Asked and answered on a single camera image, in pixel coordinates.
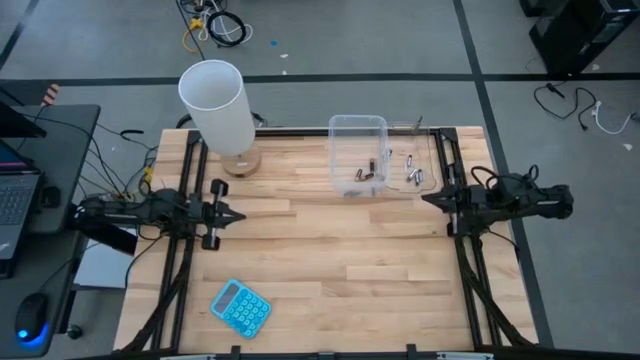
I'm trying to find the black aluminium rig frame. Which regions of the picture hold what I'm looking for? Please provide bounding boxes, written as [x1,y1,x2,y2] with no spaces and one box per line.
[113,127,539,360]

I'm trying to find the black computer mouse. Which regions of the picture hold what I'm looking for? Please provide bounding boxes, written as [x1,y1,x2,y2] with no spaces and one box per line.
[14,292,50,346]

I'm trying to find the black monitor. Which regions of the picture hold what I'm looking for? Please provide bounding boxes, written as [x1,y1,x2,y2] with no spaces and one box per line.
[0,102,49,139]

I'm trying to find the black desk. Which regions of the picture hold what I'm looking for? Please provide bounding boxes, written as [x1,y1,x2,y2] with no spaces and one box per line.
[0,103,102,360]

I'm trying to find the clear rounded plastic container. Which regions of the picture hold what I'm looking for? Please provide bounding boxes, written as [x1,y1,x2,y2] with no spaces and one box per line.
[387,121,439,194]

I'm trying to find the white floor cable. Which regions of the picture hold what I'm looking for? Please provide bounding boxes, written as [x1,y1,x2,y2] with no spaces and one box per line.
[198,0,254,44]
[591,101,639,136]

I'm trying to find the yellow floor cable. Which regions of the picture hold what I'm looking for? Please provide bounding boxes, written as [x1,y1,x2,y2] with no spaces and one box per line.
[181,17,206,54]

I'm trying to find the grey flat box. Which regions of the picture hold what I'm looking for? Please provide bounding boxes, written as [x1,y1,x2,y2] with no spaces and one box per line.
[73,239,132,290]

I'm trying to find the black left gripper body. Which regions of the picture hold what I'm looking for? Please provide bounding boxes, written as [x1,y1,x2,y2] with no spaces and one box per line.
[199,178,232,251]

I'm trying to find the black equipment cart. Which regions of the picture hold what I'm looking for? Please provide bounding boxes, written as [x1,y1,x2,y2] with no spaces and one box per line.
[519,0,640,76]

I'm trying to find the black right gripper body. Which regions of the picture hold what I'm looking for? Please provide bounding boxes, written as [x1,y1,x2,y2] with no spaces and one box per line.
[446,183,489,237]

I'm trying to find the black coiled floor cable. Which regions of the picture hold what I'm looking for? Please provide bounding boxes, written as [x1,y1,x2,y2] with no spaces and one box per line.
[207,10,248,49]

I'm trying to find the white shade wooden lamp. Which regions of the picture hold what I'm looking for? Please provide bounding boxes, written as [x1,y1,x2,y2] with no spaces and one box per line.
[177,58,263,179]

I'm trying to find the dark laptop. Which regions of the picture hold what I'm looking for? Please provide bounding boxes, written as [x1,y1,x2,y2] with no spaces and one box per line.
[0,139,43,262]

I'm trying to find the tall clear plastic bin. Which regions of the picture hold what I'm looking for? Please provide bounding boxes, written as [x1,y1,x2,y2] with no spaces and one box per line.
[328,114,391,199]

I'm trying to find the black floor cable with plug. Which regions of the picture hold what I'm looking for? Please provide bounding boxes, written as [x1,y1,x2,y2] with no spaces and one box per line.
[533,82,599,132]

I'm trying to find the blue calculator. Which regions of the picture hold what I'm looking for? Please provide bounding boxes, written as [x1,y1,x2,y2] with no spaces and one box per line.
[209,278,273,340]

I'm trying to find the silver aluminium profile bar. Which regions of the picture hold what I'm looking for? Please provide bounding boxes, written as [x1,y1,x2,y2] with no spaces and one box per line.
[436,352,495,360]
[159,352,217,360]

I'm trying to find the long black floor cable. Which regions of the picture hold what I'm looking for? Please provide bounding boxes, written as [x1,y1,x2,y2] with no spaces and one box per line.
[174,0,209,62]

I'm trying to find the yellow cable beside table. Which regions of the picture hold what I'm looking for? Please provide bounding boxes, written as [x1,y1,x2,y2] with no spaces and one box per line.
[117,167,154,200]

